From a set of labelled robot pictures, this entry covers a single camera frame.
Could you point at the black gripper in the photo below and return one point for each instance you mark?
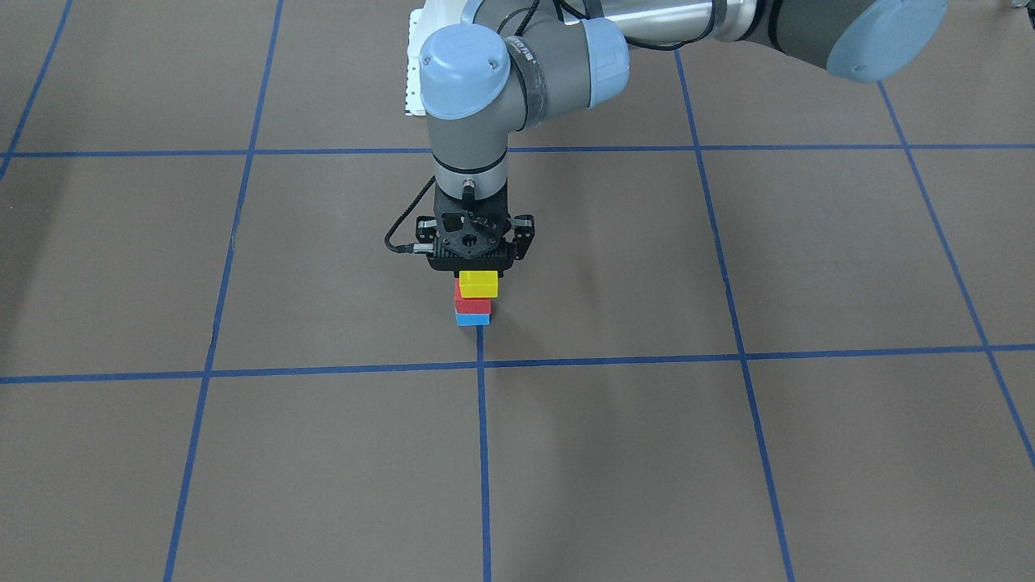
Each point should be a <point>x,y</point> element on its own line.
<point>425,230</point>

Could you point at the yellow cube block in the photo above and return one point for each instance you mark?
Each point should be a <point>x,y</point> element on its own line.
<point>479,284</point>

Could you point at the red cube block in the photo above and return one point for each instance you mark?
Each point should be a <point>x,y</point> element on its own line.
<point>473,305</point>

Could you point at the blue cube block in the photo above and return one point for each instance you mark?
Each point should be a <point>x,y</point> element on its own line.
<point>472,320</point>

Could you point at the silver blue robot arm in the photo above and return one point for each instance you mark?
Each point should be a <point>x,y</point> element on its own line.
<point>481,70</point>

